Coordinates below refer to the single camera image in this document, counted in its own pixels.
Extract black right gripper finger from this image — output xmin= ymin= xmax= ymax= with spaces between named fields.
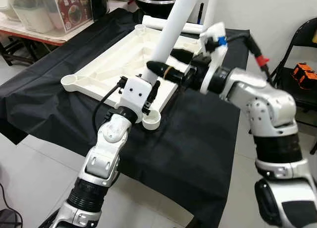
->
xmin=169 ymin=48 xmax=200 ymax=66
xmin=146 ymin=60 xmax=188 ymax=84

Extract black tablecloth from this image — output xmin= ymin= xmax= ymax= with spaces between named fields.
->
xmin=0 ymin=9 xmax=251 ymax=228

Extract shiny black round container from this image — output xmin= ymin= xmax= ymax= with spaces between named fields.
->
xmin=91 ymin=0 xmax=109 ymax=18

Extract orange black device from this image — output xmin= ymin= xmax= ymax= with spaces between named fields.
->
xmin=291 ymin=62 xmax=317 ymax=90

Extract red food poster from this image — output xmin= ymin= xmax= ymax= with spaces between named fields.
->
xmin=58 ymin=0 xmax=92 ymax=26

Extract black folding chair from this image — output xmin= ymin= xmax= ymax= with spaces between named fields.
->
xmin=269 ymin=18 xmax=317 ymax=154

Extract wooden side table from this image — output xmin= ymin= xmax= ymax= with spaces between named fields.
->
xmin=0 ymin=0 xmax=124 ymax=65

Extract clear bin orange lid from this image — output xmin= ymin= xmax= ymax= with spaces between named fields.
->
xmin=42 ymin=0 xmax=95 ymax=31

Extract white plastic container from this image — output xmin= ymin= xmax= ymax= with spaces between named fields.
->
xmin=12 ymin=0 xmax=55 ymax=33

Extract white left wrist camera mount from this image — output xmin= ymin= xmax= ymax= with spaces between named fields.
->
xmin=119 ymin=76 xmax=152 ymax=116

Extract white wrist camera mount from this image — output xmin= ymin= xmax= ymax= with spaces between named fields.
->
xmin=199 ymin=22 xmax=229 ymax=92
xmin=119 ymin=76 xmax=152 ymax=116

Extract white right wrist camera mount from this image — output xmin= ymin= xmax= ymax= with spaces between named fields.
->
xmin=199 ymin=22 xmax=229 ymax=92

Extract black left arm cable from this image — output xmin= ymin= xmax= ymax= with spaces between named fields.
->
xmin=93 ymin=77 xmax=127 ymax=139

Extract black right arm cable red connector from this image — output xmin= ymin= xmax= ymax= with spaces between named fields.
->
xmin=218 ymin=33 xmax=273 ymax=83

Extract black floor cable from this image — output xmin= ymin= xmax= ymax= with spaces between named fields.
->
xmin=0 ymin=181 xmax=23 ymax=228

